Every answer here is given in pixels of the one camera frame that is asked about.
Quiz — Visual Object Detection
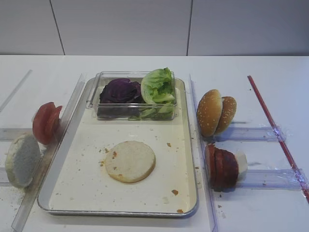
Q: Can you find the clear rail of tray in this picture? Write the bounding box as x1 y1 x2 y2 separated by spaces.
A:
11 73 85 232
188 74 218 232

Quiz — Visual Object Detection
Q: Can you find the white cheese slice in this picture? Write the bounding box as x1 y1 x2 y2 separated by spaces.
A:
235 151 248 180

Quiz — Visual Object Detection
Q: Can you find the front meat patty slice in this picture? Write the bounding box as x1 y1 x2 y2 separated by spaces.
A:
205 144 223 190

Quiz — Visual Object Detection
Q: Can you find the round bread slice on tray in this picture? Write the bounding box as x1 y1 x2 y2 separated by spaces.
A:
105 141 156 183

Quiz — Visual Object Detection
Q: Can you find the green lettuce leaf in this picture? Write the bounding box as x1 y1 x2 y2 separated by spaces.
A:
140 68 175 104

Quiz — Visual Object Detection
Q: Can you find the clear plastic vegetable box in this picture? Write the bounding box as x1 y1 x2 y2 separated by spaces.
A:
87 68 177 120

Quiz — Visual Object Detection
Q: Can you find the bread slice on left rack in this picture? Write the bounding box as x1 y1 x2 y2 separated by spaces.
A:
5 133 41 189

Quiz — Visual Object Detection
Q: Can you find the red plastic rail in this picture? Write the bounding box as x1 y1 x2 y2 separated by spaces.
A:
247 75 309 202

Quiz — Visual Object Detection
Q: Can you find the clear rail left of tray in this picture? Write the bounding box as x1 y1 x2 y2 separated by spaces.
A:
11 73 85 232

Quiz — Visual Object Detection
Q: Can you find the clear upper right holder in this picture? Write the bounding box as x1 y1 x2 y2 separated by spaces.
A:
213 127 286 142

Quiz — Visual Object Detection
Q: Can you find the sesame bun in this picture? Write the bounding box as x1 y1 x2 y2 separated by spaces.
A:
214 96 237 135
197 89 223 137

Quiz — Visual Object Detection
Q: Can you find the rear tomato slice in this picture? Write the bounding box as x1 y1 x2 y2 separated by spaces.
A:
49 106 62 135

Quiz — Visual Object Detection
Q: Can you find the tomato slice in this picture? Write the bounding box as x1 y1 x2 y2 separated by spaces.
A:
49 106 62 135
32 102 56 145

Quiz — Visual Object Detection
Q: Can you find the clear holder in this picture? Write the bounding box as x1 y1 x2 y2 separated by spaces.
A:
213 127 286 142
236 169 309 190

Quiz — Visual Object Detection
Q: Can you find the front tomato slice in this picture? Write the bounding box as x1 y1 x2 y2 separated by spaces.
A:
32 102 56 145

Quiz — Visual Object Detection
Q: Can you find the rear sesame bun top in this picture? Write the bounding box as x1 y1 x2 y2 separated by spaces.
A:
214 96 237 135

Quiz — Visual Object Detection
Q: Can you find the clear rail right of tray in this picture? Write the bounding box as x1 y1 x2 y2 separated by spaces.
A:
188 74 218 232

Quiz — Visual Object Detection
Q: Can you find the green lettuce in box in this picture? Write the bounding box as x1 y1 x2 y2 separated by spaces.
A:
128 104 174 120

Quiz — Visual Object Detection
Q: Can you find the purple cabbage leaf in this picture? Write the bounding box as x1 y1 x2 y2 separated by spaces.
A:
97 78 143 118

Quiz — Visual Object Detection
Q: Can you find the metal baking tray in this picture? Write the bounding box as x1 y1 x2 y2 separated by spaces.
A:
37 78 198 217

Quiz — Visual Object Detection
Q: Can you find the front sesame bun top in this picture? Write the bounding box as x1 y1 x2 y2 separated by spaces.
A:
197 89 223 137

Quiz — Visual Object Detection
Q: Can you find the clear lower right holder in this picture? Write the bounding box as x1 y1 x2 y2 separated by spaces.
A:
236 169 309 190

